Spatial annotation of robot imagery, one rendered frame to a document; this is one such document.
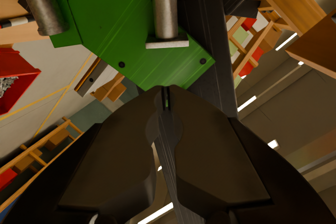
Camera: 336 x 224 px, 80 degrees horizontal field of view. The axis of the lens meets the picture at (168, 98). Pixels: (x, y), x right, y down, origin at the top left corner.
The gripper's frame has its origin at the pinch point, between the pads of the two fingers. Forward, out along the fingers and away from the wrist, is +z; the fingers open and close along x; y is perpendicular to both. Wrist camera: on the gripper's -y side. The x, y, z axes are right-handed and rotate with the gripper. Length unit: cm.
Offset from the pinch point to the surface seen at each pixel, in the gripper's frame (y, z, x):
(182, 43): 1.6, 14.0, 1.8
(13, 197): 362, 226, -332
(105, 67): 10.8, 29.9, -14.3
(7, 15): 0.0, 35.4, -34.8
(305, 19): 15, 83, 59
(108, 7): -2.6, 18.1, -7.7
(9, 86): 24, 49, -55
